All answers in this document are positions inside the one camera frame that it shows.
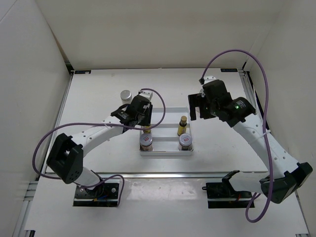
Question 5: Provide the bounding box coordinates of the yellow label bottle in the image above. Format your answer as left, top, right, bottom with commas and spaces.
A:
177, 116, 187, 136
143, 126, 151, 134

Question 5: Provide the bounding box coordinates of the short red-logo jar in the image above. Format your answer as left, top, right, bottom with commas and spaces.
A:
139, 133, 153, 151
178, 133, 193, 151

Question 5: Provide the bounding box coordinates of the tall white spice jar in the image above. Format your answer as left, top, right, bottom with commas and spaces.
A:
199, 89, 205, 98
120, 90, 133, 104

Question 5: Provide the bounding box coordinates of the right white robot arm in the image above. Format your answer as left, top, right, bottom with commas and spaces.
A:
188, 79, 313, 203

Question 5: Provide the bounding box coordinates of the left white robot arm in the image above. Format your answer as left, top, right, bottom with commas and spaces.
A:
47, 90, 153, 198

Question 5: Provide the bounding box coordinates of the white divided tray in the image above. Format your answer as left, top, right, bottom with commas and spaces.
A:
140, 107, 193, 157

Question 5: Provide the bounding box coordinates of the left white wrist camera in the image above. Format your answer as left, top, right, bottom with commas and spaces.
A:
138, 90, 153, 101

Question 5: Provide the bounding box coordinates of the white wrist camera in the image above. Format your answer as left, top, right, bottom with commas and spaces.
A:
198, 76, 216, 85
138, 90, 153, 101

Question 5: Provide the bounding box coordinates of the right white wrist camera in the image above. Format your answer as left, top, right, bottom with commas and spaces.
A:
198, 76, 216, 85

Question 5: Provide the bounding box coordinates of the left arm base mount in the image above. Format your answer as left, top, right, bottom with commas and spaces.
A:
73, 179, 120, 207

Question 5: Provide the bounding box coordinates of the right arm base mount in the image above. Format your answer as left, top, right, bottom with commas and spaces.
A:
202, 170, 252, 209

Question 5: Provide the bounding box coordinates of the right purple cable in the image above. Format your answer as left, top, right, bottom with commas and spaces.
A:
198, 48, 274, 222

